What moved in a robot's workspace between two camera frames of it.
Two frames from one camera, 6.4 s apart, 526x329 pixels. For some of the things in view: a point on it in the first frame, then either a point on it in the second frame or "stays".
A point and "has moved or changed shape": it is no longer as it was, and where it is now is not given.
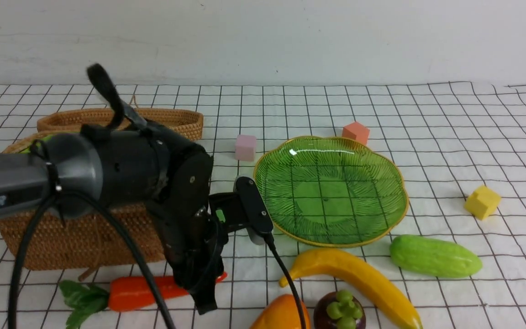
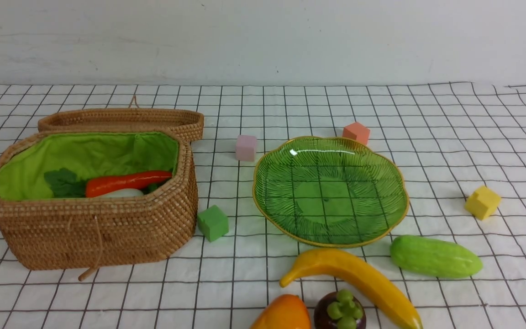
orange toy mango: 281,312 stays
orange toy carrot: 124,294 has moved or changed shape
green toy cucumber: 433,257 stays
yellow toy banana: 388,293 stays
